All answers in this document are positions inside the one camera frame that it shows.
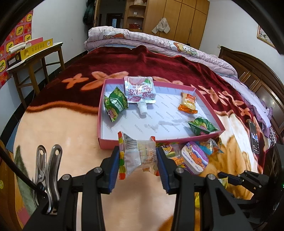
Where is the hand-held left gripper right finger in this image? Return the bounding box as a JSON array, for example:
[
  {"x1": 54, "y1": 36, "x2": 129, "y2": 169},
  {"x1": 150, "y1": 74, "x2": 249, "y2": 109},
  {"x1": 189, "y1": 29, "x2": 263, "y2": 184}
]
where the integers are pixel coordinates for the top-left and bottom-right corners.
[{"x1": 155, "y1": 147, "x2": 254, "y2": 231}]

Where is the wooden corner shelf unit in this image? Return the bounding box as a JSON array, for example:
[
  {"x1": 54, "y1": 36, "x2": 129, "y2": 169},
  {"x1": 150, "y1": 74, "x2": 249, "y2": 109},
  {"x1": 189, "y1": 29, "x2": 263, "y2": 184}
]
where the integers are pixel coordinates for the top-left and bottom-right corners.
[{"x1": 124, "y1": 0, "x2": 148, "y2": 32}]

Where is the colourful candy roll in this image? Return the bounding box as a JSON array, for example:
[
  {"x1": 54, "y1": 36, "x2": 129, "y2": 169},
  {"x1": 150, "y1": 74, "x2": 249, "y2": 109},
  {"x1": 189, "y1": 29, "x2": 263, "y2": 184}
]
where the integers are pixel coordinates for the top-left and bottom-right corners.
[{"x1": 117, "y1": 131, "x2": 127, "y2": 180}]

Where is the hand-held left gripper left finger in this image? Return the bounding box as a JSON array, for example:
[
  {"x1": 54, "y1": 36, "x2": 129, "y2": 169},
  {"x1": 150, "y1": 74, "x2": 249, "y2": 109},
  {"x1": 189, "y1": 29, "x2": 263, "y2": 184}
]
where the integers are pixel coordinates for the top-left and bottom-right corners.
[{"x1": 22, "y1": 145, "x2": 121, "y2": 231}]

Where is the purple bed sheet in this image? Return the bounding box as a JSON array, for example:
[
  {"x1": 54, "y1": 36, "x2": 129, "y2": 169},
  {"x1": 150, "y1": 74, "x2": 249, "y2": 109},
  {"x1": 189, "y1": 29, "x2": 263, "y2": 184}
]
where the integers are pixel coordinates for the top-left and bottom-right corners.
[{"x1": 222, "y1": 76, "x2": 274, "y2": 134}]

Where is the metal spring clip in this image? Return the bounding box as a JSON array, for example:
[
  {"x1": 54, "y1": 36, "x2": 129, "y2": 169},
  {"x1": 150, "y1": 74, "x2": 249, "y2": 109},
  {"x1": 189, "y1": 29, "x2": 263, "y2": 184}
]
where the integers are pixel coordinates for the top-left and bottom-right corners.
[{"x1": 34, "y1": 144, "x2": 63, "y2": 215}]

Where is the yellow cardboard box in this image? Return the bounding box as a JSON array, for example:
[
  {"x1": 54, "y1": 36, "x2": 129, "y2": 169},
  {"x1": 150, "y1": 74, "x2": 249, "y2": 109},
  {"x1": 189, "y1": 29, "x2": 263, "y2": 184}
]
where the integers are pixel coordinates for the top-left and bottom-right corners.
[{"x1": 7, "y1": 38, "x2": 54, "y2": 67}]

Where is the dark wooden headboard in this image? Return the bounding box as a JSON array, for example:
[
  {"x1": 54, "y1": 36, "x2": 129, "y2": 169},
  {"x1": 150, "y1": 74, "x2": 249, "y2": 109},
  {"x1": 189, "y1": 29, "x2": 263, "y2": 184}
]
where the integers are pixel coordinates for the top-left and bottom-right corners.
[{"x1": 218, "y1": 45, "x2": 284, "y2": 143}]

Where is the dark hanging jacket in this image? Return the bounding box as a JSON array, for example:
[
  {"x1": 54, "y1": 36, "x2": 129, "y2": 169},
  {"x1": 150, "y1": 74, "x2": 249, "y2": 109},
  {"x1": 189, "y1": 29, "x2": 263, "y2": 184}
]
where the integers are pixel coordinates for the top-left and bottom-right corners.
[{"x1": 83, "y1": 0, "x2": 96, "y2": 28}]

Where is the white rolled paper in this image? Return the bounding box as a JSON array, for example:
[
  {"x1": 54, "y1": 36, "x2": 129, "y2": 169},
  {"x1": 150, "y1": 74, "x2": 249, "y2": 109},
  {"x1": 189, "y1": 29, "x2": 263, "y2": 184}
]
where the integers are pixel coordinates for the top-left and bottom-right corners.
[{"x1": 9, "y1": 42, "x2": 31, "y2": 54}]

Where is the clear blue-edged packet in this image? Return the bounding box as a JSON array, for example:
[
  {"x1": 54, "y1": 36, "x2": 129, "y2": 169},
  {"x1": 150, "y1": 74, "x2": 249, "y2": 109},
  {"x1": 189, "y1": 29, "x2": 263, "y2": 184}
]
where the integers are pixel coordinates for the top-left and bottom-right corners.
[{"x1": 199, "y1": 138, "x2": 224, "y2": 156}]

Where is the framed wall picture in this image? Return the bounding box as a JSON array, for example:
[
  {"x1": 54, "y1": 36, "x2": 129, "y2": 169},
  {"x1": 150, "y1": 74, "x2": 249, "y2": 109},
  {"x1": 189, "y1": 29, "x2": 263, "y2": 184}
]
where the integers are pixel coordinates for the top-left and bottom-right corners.
[{"x1": 257, "y1": 25, "x2": 277, "y2": 47}]

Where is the black cable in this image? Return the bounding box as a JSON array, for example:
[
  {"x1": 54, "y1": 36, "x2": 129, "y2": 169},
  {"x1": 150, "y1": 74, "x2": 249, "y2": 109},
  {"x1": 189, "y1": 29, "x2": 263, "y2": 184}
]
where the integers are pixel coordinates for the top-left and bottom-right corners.
[{"x1": 0, "y1": 146, "x2": 47, "y2": 198}]

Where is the purple cartoon tin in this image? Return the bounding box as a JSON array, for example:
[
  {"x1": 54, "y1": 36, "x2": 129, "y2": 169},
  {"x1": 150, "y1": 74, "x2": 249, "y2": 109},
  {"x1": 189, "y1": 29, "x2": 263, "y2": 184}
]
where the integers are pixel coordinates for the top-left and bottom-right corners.
[{"x1": 180, "y1": 142, "x2": 209, "y2": 175}]

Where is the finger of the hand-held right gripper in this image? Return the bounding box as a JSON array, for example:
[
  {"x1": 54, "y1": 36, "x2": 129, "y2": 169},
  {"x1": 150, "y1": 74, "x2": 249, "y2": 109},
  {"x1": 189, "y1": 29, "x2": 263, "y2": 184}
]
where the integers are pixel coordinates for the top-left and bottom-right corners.
[{"x1": 217, "y1": 170, "x2": 263, "y2": 190}]

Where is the black smartphone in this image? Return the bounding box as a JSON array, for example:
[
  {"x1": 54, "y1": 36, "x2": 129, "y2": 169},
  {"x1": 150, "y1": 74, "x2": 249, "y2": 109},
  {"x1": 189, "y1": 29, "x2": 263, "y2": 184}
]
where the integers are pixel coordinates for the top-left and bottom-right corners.
[{"x1": 247, "y1": 119, "x2": 261, "y2": 155}]

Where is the lilac folded quilt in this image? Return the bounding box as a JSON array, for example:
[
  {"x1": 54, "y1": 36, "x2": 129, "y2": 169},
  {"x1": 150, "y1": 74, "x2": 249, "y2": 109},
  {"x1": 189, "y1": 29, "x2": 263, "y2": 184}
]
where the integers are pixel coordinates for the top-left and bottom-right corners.
[{"x1": 84, "y1": 26, "x2": 238, "y2": 77}]

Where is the red and yellow wall poster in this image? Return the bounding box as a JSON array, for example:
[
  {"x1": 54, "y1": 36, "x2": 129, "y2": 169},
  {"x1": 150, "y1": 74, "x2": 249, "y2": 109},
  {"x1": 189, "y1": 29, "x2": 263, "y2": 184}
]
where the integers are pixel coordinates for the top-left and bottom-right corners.
[{"x1": 0, "y1": 9, "x2": 34, "y2": 87}]

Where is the printed plush blanket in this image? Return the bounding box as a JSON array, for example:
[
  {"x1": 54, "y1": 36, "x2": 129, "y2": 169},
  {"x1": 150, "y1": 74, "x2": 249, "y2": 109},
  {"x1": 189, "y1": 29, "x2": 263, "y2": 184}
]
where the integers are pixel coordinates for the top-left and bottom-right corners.
[{"x1": 0, "y1": 45, "x2": 276, "y2": 231}]

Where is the pink cardboard box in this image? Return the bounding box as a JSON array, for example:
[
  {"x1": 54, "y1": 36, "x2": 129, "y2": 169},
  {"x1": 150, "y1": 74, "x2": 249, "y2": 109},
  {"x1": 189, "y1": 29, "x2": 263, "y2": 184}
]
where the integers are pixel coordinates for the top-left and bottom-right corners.
[{"x1": 98, "y1": 78, "x2": 226, "y2": 150}]

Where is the clear packet of orange sweets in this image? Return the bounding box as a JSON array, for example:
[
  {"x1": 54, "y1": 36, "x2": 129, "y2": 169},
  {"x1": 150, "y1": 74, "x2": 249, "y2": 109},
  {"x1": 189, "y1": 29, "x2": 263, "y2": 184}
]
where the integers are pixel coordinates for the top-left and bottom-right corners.
[{"x1": 123, "y1": 133, "x2": 159, "y2": 176}]

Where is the wooden wardrobe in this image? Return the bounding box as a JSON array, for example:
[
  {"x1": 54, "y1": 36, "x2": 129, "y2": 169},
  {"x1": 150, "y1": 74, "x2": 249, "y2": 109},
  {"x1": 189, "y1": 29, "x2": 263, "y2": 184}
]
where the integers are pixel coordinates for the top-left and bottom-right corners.
[{"x1": 143, "y1": 0, "x2": 210, "y2": 50}]

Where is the orange rice cracker packet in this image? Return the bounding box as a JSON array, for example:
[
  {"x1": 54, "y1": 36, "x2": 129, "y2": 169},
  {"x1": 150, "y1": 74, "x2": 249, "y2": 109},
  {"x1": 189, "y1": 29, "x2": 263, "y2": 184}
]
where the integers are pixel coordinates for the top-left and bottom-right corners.
[{"x1": 178, "y1": 92, "x2": 198, "y2": 115}]

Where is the beige hanging towel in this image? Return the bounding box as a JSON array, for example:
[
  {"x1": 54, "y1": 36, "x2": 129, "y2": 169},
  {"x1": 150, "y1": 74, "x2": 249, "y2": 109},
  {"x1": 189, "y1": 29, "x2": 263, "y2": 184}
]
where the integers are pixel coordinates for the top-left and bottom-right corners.
[{"x1": 151, "y1": 17, "x2": 171, "y2": 34}]

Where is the wooden side table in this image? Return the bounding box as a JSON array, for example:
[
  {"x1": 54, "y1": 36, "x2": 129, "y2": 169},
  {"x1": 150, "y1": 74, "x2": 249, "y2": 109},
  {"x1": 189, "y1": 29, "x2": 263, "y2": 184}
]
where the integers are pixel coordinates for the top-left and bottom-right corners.
[{"x1": 6, "y1": 41, "x2": 66, "y2": 110}]

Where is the white spouted drink pouch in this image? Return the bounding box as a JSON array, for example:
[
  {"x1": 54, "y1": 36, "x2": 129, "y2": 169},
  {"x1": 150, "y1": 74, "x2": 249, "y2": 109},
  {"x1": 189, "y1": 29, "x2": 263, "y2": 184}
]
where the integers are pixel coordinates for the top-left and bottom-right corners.
[{"x1": 124, "y1": 76, "x2": 157, "y2": 116}]

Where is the orange cartoon snack packet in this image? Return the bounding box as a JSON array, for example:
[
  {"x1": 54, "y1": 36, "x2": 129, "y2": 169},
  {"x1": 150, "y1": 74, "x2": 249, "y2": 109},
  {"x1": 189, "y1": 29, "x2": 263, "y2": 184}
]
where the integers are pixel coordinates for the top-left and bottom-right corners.
[{"x1": 161, "y1": 144, "x2": 187, "y2": 168}]

